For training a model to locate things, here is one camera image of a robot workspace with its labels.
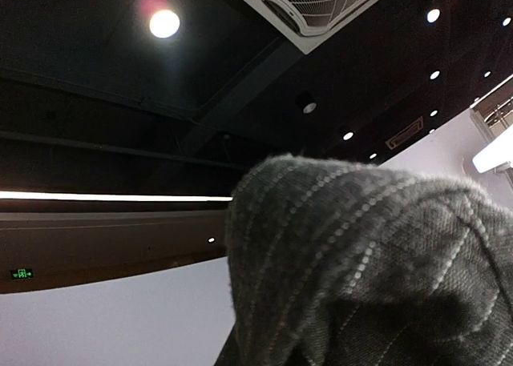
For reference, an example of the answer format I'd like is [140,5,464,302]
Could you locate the large round ceiling light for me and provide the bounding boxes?
[149,10,180,38]

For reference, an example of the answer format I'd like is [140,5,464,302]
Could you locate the bright wall lamp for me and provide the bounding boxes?
[472,127,513,174]

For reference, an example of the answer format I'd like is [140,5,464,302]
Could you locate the black striped shirt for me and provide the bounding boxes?
[216,155,512,365]

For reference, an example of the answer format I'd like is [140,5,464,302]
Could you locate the green exit sign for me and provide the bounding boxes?
[10,268,34,280]

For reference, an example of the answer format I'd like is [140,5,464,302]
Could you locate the linear ceiling light strip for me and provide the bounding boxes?
[1,191,232,203]

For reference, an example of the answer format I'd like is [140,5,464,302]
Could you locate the white ceiling air vent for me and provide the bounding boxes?
[243,0,380,54]

